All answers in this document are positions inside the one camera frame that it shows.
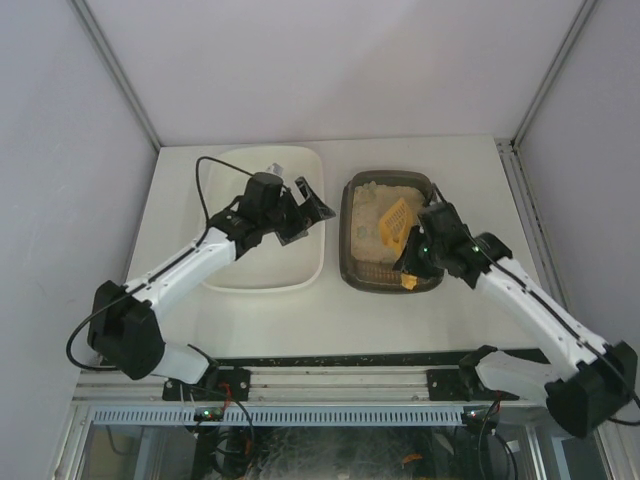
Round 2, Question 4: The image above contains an orange plastic litter scoop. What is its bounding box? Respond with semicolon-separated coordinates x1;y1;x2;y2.
378;197;415;264

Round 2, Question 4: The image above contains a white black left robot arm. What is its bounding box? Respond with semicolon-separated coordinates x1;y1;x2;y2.
87;172;335;385

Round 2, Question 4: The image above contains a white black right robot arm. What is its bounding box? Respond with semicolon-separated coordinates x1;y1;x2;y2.
378;199;639;438

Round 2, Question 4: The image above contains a dark grey litter box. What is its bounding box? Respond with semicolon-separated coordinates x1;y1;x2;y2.
339;170;443;294

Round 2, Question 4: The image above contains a white plastic waste tub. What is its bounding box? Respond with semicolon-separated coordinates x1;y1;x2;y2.
196;146;327;293

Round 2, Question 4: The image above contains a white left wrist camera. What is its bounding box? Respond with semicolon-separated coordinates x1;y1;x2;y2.
267;163;284;176

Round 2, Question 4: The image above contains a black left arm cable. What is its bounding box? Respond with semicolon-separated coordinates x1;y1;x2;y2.
66;155;291;371

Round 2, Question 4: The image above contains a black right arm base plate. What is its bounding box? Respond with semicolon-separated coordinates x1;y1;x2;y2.
426;368;519;402

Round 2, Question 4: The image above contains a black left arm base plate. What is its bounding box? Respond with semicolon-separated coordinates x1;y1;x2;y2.
162;366;251;402

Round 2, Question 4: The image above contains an aluminium mounting rail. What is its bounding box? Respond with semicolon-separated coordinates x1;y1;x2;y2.
71;362;551;407

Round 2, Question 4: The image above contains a grey slotted cable duct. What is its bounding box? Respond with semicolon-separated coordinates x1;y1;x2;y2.
91;405;464;427

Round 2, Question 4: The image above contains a right aluminium corner post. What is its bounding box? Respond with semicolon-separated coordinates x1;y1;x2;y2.
510;0;601;150

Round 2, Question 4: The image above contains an aluminium corner post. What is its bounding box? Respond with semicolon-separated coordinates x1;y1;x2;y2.
510;0;601;150
68;0;162;153

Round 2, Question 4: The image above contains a left aluminium corner post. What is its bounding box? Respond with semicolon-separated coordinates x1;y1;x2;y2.
68;0;162;153

